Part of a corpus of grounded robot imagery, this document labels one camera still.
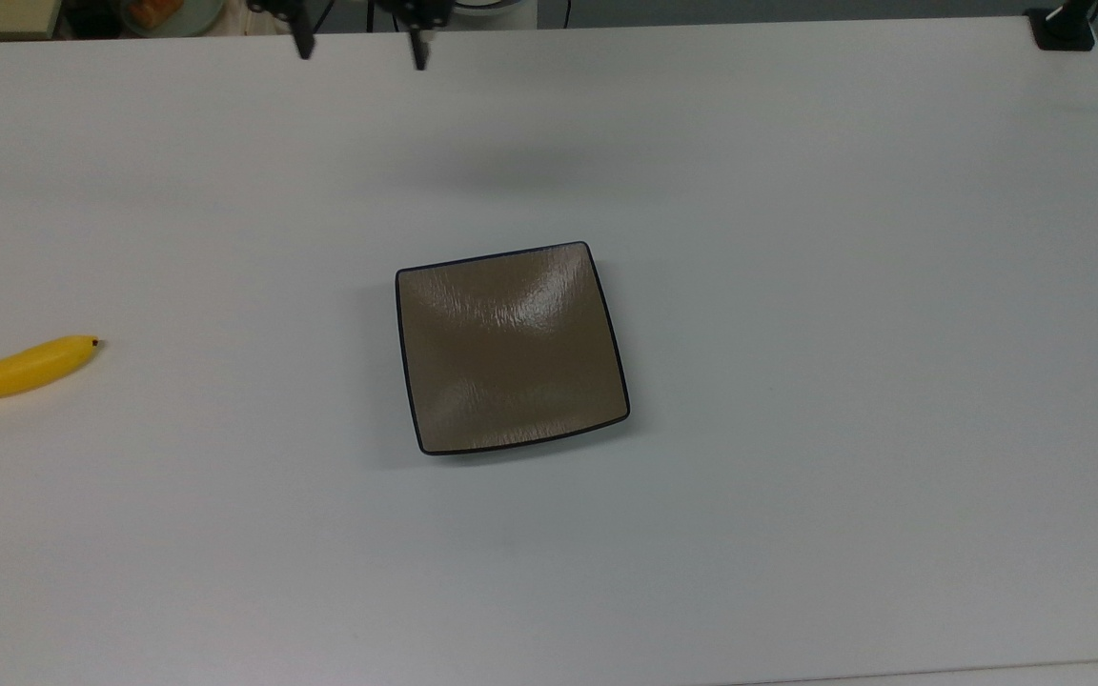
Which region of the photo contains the square brown ceramic plate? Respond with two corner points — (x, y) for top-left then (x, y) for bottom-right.
(395, 240), (632, 457)

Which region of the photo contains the black clamp mount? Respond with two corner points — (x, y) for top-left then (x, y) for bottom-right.
(1026, 0), (1098, 52)

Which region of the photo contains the yellow banana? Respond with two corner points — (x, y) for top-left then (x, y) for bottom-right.
(0, 334), (104, 403)

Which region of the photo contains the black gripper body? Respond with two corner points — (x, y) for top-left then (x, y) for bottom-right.
(246, 0), (455, 28)

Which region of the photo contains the pale green bowl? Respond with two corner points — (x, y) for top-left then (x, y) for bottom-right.
(123, 0), (228, 38)

